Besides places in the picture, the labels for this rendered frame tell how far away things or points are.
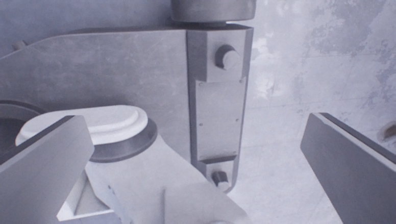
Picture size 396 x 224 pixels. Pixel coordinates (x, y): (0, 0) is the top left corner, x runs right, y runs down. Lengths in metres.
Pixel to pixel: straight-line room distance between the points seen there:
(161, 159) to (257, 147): 0.62
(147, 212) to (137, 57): 0.31
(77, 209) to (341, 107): 0.99
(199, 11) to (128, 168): 0.32
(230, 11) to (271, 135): 0.59
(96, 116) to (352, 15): 0.83
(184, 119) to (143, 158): 0.21
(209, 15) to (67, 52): 0.29
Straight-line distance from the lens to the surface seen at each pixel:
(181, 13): 0.46
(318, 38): 0.82
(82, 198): 0.51
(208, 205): 0.24
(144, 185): 0.30
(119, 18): 0.62
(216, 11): 0.43
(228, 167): 0.60
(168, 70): 0.46
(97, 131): 0.36
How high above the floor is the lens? 0.61
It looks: 60 degrees down
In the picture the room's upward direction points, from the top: 157 degrees clockwise
